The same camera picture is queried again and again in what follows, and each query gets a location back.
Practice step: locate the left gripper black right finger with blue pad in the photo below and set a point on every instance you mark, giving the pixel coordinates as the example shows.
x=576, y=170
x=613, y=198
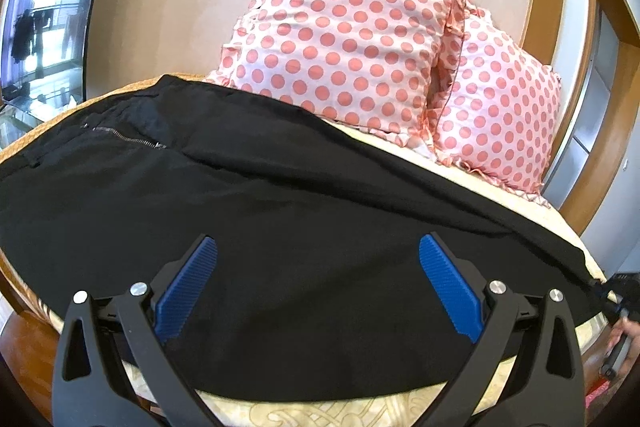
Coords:
x=546, y=384

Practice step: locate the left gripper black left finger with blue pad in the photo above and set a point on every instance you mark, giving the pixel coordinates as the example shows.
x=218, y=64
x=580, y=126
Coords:
x=90, y=384

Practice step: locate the black pants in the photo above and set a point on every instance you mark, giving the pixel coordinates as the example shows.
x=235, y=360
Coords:
x=280, y=226

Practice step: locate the person's right hand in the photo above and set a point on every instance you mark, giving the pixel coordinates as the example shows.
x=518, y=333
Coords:
x=631, y=329

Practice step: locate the cream and orange bedspread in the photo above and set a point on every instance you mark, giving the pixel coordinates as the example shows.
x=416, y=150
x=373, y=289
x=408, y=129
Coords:
x=350, y=411

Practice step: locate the small pink polka-dot pillow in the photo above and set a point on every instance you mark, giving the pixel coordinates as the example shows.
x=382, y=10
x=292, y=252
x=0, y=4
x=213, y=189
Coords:
x=497, y=108

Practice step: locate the glass top side cabinet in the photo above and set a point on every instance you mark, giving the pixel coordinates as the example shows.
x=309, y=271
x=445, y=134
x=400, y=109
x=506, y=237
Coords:
x=14, y=123

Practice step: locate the black framed television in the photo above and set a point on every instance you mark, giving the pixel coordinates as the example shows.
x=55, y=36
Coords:
x=44, y=55

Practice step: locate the large pink polka-dot pillow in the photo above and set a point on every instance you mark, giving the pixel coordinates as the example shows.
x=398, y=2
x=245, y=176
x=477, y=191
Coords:
x=364, y=63

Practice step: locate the wooden door frame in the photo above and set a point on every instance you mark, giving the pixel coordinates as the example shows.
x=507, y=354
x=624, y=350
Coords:
x=594, y=46

